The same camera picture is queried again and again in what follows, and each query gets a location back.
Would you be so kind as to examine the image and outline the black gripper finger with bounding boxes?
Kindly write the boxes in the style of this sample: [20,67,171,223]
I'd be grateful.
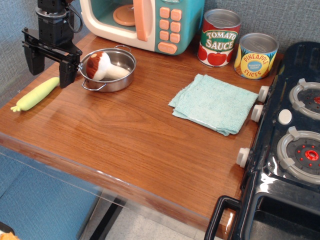
[59,61,78,89]
[24,46,45,76]

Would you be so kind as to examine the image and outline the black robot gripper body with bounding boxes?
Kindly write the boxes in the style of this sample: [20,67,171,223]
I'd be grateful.
[22,6,83,66]

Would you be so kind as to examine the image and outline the light teal towel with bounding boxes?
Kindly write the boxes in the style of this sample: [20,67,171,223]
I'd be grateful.
[168,74,258,136]

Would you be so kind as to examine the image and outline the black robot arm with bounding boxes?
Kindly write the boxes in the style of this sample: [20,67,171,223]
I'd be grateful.
[22,0,83,89]

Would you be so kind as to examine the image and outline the plush brown white mushroom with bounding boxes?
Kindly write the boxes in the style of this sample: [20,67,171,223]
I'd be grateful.
[86,51,131,81]

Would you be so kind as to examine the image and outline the stainless steel pot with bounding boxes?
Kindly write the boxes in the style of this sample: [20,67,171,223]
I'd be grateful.
[79,45,137,93]

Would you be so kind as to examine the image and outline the plush yellow-green vegetable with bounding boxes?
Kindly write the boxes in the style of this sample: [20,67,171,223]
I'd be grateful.
[10,77,60,113]

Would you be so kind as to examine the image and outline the teal cream toy microwave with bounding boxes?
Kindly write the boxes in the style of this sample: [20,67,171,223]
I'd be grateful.
[80,0,205,56]

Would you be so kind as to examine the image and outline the black table leg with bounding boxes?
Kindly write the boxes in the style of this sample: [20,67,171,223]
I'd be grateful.
[90,198,125,240]

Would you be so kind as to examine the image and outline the tomato sauce can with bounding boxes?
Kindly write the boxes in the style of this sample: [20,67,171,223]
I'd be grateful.
[197,8,242,67]

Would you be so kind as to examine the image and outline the orange plush toy corner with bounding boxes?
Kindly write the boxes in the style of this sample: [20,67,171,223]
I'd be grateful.
[0,232,20,240]

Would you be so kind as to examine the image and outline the pineapple slices can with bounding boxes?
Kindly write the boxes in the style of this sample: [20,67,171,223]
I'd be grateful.
[234,32,279,80]

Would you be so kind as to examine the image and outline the white stove knob middle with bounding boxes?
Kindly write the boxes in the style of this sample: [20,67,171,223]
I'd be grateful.
[250,104,264,123]

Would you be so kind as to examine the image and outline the white stove knob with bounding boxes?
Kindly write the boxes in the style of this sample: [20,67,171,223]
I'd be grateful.
[257,85,270,103]
[250,104,264,123]
[236,147,251,168]

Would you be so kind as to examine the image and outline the white stove knob lower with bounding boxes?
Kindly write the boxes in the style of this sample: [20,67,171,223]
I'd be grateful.
[236,147,251,168]

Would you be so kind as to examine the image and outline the white stove knob upper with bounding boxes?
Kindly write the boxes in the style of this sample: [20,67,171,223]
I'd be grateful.
[257,85,270,103]

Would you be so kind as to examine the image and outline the black toy stove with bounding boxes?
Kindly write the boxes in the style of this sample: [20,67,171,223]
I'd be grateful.
[205,41,320,240]

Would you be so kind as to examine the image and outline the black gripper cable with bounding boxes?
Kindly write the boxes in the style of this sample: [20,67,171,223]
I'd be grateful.
[64,3,84,34]

